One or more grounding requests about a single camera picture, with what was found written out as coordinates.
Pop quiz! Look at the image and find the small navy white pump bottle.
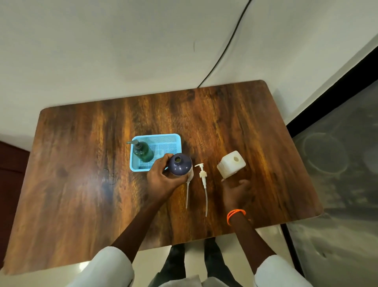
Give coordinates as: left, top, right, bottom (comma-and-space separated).
167, 153, 195, 183

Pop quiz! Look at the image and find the person's white sleeve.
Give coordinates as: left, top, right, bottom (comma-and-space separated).
66, 246, 135, 287
254, 255, 313, 287

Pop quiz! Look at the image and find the blue plastic mesh basket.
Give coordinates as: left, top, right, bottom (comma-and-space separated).
130, 133, 182, 173

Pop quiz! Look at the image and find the person's left hand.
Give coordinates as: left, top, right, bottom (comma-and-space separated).
146, 153, 189, 205

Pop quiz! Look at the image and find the person's right forearm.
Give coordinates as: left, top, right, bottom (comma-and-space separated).
230, 212, 277, 276

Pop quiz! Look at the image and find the person's right dark trouser leg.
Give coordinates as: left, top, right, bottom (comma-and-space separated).
204, 238, 243, 287

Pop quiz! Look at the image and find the person's right hand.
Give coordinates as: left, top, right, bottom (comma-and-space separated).
220, 178, 252, 213

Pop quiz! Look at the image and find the person's left forearm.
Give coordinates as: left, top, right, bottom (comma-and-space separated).
111, 198, 161, 264

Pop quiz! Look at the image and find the small teal translucent bottle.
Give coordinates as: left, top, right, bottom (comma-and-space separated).
133, 141, 155, 162

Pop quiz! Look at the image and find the long black wall cable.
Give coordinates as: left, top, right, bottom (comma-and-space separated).
197, 0, 253, 89

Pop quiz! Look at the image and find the person's left dark trouser leg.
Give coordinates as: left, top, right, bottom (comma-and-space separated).
147, 244, 186, 287

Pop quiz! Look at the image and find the orange beaded bracelet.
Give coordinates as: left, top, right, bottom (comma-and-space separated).
226, 209, 246, 226

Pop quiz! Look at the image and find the person's right white sleeve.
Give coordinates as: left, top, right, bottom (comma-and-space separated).
254, 255, 313, 287

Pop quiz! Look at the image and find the person's dark trouser leg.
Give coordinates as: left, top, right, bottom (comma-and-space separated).
147, 244, 186, 287
204, 238, 243, 287

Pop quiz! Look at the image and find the person's left white sleeve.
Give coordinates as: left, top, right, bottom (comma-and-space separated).
66, 246, 135, 287

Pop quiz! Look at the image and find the large yellow soap bottle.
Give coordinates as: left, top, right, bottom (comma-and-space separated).
217, 150, 246, 180

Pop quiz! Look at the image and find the maroon upholstered seat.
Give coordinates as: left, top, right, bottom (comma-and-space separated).
0, 141, 30, 261

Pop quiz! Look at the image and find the black door frame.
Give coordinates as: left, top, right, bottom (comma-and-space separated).
280, 54, 378, 278

